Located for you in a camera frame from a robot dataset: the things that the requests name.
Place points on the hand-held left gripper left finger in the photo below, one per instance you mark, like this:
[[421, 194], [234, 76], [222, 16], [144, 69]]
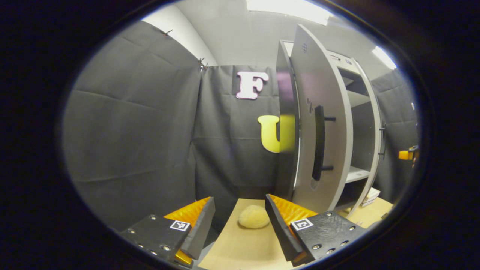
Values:
[[200, 228]]

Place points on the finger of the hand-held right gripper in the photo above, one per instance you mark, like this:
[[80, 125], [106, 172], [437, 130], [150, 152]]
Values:
[[405, 154]]

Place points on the yellow fluffy round pad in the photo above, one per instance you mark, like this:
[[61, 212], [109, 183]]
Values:
[[254, 217]]

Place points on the metal backdrop clip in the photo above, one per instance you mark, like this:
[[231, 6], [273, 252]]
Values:
[[167, 32], [203, 64]]

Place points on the white and grey cabinet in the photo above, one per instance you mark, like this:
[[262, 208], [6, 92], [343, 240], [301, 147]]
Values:
[[287, 168]]

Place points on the small ceiling light panel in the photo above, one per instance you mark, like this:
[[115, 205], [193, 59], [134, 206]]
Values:
[[384, 58]]

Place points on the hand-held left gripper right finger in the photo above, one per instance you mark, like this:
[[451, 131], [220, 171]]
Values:
[[281, 228]]

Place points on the large ceiling light panel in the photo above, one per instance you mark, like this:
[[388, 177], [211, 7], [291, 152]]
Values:
[[288, 11]]

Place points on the white cabinet door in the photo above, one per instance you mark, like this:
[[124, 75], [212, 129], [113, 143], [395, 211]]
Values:
[[378, 142], [337, 93]]

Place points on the black backdrop cloth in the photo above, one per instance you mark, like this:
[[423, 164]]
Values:
[[131, 131]]

